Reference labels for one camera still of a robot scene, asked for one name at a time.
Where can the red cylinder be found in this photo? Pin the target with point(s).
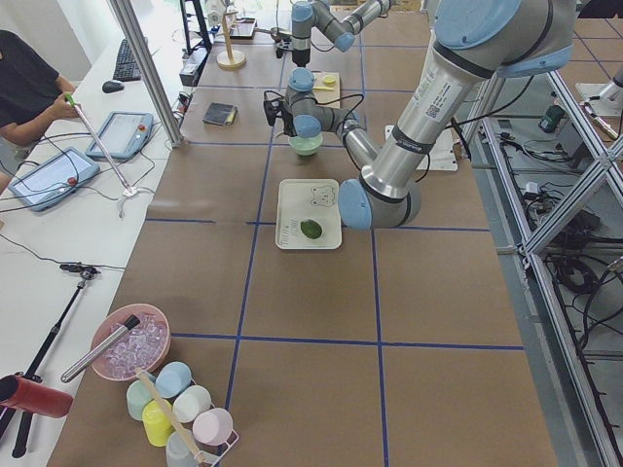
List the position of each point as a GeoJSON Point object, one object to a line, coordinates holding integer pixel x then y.
{"type": "Point", "coordinates": [25, 394]}

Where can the metal scoop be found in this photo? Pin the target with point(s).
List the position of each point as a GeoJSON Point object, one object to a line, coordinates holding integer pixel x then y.
{"type": "Point", "coordinates": [277, 34]}

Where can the teach pendant tablet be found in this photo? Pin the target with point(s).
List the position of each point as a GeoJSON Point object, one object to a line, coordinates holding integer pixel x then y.
{"type": "Point", "coordinates": [49, 183]}
{"type": "Point", "coordinates": [124, 133]}

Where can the black tray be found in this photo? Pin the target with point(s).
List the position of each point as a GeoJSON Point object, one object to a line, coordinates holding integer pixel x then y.
{"type": "Point", "coordinates": [242, 28]}

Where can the wooden stand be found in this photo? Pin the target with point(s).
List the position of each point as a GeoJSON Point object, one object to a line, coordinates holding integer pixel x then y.
{"type": "Point", "coordinates": [230, 59]}

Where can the lemon slice top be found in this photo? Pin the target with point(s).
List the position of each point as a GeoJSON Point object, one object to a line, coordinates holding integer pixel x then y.
{"type": "Point", "coordinates": [329, 79]}

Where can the clear grey cup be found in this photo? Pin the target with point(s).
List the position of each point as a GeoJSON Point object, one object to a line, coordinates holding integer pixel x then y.
{"type": "Point", "coordinates": [177, 454]}

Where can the far teach pendant tablet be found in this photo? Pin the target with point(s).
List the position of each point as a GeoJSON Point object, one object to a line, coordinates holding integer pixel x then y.
{"type": "Point", "coordinates": [124, 133]}

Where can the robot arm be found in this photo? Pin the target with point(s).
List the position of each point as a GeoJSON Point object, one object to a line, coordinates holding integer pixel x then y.
{"type": "Point", "coordinates": [307, 15]}
{"type": "Point", "coordinates": [471, 42]}

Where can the near teach pendant tablet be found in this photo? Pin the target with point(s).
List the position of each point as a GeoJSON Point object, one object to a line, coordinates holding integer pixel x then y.
{"type": "Point", "coordinates": [49, 183]}

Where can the mint green bowl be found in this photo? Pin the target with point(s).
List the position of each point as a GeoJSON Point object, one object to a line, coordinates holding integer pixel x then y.
{"type": "Point", "coordinates": [305, 147]}

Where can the wooden stick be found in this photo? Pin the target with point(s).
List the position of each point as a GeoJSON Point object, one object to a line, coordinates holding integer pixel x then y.
{"type": "Point", "coordinates": [199, 455]}

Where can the black keyboard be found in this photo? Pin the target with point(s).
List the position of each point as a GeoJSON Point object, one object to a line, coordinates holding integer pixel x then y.
{"type": "Point", "coordinates": [126, 67]}

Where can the aluminium frame post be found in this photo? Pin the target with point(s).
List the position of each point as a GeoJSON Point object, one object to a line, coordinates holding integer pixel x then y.
{"type": "Point", "coordinates": [129, 23]}

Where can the blue cup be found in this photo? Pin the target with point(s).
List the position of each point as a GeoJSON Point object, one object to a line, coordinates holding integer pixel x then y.
{"type": "Point", "coordinates": [173, 379]}

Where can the white cup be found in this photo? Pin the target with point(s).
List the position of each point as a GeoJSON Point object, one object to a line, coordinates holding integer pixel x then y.
{"type": "Point", "coordinates": [191, 402]}

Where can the bamboo cutting board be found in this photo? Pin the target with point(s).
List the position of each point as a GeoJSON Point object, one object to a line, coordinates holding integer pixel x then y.
{"type": "Point", "coordinates": [327, 98]}

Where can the wire cup rack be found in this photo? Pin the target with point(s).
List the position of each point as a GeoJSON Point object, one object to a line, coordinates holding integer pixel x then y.
{"type": "Point", "coordinates": [215, 454]}

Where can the pink bowl with ice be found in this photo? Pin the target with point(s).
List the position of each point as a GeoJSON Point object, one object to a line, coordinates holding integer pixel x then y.
{"type": "Point", "coordinates": [145, 346]}

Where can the cream bear tray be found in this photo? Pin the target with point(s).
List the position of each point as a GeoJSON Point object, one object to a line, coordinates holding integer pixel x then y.
{"type": "Point", "coordinates": [300, 199]}

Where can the yellow sponge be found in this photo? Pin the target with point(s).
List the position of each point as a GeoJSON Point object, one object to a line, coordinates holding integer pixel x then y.
{"type": "Point", "coordinates": [232, 116]}

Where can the metal rod with green handle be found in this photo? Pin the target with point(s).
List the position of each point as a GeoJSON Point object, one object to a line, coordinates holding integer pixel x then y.
{"type": "Point", "coordinates": [129, 190]}

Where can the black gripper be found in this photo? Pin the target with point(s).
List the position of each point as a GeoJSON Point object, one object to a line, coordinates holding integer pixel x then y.
{"type": "Point", "coordinates": [290, 127]}
{"type": "Point", "coordinates": [300, 55]}

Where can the green cup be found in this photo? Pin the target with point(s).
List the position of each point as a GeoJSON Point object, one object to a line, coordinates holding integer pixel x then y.
{"type": "Point", "coordinates": [137, 397]}

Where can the black computer mouse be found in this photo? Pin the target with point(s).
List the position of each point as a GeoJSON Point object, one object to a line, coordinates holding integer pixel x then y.
{"type": "Point", "coordinates": [112, 86]}

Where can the yellow cup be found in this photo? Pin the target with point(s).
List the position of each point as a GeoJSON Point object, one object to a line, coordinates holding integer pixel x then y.
{"type": "Point", "coordinates": [156, 425]}

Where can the pink cup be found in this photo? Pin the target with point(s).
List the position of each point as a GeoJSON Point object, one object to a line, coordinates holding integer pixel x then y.
{"type": "Point", "coordinates": [213, 427]}

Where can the seated person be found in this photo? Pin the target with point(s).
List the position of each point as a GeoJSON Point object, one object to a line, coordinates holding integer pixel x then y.
{"type": "Point", "coordinates": [32, 98]}

